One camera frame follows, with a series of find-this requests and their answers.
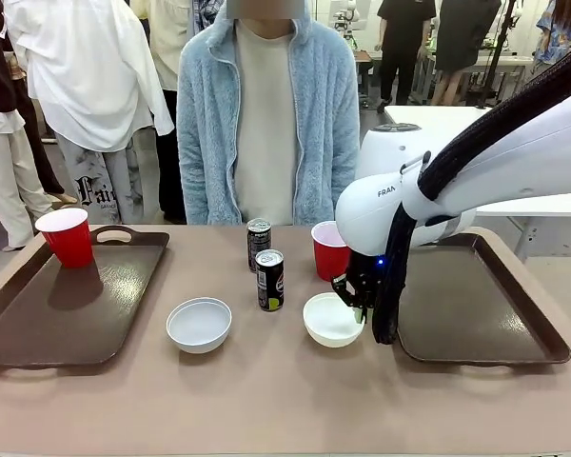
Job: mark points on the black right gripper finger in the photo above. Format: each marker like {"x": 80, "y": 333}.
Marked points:
{"x": 341, "y": 288}
{"x": 361, "y": 315}

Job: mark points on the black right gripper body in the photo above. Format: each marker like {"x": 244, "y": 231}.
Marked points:
{"x": 365, "y": 273}

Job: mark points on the white plastic bowl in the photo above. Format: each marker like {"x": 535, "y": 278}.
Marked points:
{"x": 330, "y": 320}
{"x": 199, "y": 324}

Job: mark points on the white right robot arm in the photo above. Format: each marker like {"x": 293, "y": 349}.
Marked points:
{"x": 504, "y": 162}

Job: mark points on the red plastic cup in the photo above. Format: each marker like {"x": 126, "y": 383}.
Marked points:
{"x": 66, "y": 237}
{"x": 328, "y": 254}

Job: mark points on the black drink can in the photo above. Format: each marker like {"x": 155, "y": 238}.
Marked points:
{"x": 269, "y": 281}
{"x": 259, "y": 245}

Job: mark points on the brown plastic tray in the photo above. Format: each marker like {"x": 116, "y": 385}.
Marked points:
{"x": 476, "y": 304}
{"x": 66, "y": 300}

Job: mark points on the person in blue fleece jacket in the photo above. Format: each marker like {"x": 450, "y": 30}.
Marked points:
{"x": 266, "y": 119}

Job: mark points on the black tripod stand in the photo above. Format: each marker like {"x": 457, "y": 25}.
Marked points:
{"x": 497, "y": 52}

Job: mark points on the person in floral blue shirt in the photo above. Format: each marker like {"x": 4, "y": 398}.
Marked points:
{"x": 559, "y": 33}

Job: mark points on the person in white shirt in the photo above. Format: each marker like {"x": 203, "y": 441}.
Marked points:
{"x": 90, "y": 85}

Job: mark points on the person in brown top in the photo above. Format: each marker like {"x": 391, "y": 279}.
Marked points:
{"x": 5, "y": 133}

